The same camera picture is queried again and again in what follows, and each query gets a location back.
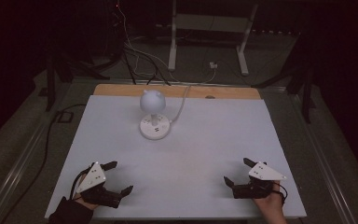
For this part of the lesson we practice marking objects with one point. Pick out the white plug adapter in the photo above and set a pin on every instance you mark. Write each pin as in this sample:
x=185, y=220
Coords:
x=213, y=65

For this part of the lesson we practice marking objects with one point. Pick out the white metal stand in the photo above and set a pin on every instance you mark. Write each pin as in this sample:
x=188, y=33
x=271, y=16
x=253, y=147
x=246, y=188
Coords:
x=172, y=46

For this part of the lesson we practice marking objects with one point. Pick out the black tripod stand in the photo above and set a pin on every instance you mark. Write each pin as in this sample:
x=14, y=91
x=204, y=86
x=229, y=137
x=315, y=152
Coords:
x=50, y=84
x=306, y=93

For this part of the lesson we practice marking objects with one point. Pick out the white table mat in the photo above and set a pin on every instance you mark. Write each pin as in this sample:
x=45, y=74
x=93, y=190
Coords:
x=199, y=149

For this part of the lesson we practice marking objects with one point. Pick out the black square floor bracket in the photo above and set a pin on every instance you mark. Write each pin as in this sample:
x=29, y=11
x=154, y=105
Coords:
x=65, y=117

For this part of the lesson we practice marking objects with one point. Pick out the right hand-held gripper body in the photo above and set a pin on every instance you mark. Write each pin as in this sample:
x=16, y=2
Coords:
x=265, y=173

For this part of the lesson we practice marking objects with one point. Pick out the metal floor rail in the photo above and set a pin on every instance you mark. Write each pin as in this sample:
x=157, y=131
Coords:
x=21, y=152
x=323, y=161

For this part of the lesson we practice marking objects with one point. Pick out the person's right hand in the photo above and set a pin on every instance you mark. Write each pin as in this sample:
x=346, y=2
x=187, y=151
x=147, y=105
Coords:
x=270, y=205

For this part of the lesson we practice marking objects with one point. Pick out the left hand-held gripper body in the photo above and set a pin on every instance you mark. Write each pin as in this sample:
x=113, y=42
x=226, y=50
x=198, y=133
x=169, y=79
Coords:
x=92, y=178

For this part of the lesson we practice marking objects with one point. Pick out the person's left hand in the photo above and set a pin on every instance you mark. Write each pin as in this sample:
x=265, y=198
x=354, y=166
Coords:
x=87, y=203

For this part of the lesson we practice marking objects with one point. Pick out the white round table lamp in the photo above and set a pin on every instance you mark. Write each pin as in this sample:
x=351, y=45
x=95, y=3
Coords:
x=152, y=103

